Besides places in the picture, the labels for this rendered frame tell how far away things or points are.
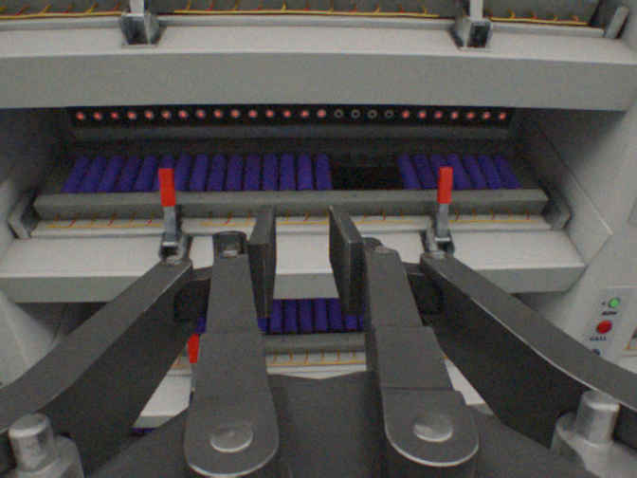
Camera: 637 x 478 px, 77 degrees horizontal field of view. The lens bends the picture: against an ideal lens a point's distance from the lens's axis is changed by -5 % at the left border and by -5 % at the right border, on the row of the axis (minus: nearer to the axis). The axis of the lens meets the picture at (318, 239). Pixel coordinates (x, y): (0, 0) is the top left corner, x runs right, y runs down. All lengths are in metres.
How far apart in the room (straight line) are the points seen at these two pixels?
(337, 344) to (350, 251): 0.41
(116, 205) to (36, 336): 0.19
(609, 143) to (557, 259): 0.12
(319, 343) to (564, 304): 0.29
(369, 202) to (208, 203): 0.17
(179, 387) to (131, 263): 0.19
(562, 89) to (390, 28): 0.16
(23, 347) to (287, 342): 0.30
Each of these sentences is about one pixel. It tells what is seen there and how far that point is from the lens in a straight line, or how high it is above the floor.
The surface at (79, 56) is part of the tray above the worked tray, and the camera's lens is 0.39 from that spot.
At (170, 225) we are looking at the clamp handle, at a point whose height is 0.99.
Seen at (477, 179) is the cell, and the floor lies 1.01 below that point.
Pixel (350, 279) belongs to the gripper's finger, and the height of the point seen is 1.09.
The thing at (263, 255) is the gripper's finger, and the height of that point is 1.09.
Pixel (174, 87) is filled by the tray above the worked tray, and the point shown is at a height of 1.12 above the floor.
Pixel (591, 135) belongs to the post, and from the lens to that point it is 0.52.
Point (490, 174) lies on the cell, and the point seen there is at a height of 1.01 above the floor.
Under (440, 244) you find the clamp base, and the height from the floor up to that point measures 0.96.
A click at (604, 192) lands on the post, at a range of 0.50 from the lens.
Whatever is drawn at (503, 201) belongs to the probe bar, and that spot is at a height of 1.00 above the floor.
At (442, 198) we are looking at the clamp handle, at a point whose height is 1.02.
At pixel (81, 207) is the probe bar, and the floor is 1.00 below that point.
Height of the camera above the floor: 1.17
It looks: 28 degrees down
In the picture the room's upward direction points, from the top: 1 degrees clockwise
